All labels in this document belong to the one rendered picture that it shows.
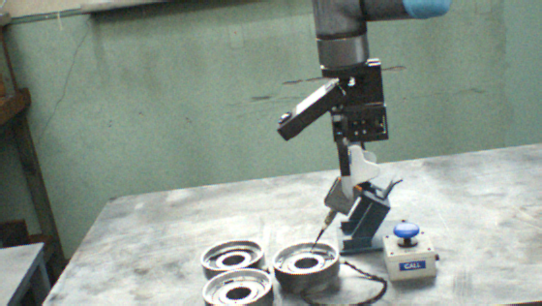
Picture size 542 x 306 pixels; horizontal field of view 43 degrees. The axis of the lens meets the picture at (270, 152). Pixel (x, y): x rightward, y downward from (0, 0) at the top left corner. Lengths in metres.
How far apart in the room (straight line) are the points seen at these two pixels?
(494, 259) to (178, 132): 1.81
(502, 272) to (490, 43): 1.71
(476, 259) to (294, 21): 1.64
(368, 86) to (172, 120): 1.78
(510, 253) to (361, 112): 0.34
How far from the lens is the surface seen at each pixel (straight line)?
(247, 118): 2.70
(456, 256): 1.15
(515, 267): 1.12
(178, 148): 2.77
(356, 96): 1.03
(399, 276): 1.09
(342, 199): 1.09
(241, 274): 1.10
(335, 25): 0.98
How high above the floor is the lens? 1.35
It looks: 19 degrees down
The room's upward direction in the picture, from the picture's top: 9 degrees counter-clockwise
